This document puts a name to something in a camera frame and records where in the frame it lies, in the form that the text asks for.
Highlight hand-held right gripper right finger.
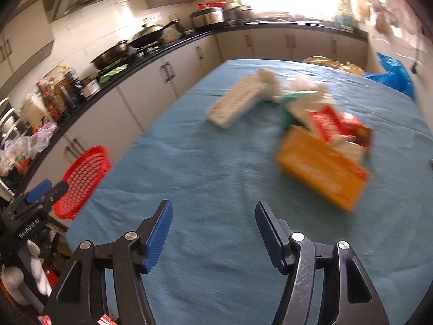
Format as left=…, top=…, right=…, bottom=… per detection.
left=255, top=201, right=389, bottom=325

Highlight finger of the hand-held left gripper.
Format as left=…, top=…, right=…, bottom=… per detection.
left=45, top=180, right=70, bottom=206
left=27, top=180, right=52, bottom=204

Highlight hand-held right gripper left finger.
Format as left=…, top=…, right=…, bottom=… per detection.
left=42, top=200, right=174, bottom=325

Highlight red plastic basket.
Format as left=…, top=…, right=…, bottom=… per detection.
left=53, top=145, right=113, bottom=220

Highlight orange cardboard box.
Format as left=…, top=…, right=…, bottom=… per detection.
left=275, top=125, right=371, bottom=212

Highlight green white packet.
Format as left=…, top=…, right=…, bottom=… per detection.
left=279, top=91, right=315, bottom=131

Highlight red white carton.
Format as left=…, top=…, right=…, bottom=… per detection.
left=306, top=105, right=349, bottom=143

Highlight dark red packet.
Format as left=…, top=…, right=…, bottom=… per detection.
left=338, top=113, right=374, bottom=158

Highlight white cardboard box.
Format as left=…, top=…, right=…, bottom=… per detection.
left=205, top=74, right=268, bottom=129

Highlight white tissue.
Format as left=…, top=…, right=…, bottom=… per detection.
left=255, top=69, right=283, bottom=102

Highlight white plastic bag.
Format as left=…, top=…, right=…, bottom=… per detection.
left=287, top=73, right=334, bottom=109

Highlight person's left hand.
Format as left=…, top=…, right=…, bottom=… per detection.
left=0, top=240, right=53, bottom=307

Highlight pile of clear plastic bags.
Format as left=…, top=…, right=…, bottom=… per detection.
left=0, top=122, right=58, bottom=177

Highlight blue tablecloth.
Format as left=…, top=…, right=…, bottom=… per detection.
left=66, top=59, right=433, bottom=325

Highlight group of condiment bottles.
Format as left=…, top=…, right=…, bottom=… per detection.
left=35, top=64, right=85, bottom=122

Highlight green cloth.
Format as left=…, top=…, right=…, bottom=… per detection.
left=98, top=65, right=127, bottom=83

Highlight beige lower kitchen cabinets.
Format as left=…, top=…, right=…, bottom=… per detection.
left=20, top=29, right=369, bottom=183

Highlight black frying pan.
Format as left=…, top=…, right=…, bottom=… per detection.
left=91, top=40, right=131, bottom=70

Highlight gas stove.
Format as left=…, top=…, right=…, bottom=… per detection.
left=98, top=42, right=166, bottom=72

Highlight wok with lid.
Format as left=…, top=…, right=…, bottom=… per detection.
left=130, top=18, right=180, bottom=48

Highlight yellow brown bundle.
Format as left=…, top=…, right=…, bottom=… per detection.
left=301, top=55, right=366, bottom=75

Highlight blue plastic bag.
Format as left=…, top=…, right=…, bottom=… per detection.
left=363, top=51, right=416, bottom=101

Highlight dark cooking pot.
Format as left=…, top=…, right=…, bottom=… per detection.
left=223, top=3, right=252, bottom=24

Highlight steel rice cooker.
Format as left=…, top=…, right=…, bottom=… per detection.
left=190, top=6, right=225, bottom=29

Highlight clear blue container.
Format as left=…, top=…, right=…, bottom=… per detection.
left=336, top=5, right=356, bottom=29

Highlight hanging plastic bags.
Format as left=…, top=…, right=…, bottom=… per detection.
left=338, top=0, right=420, bottom=38

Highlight black power plug cable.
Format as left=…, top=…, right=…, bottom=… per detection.
left=409, top=27, right=427, bottom=75

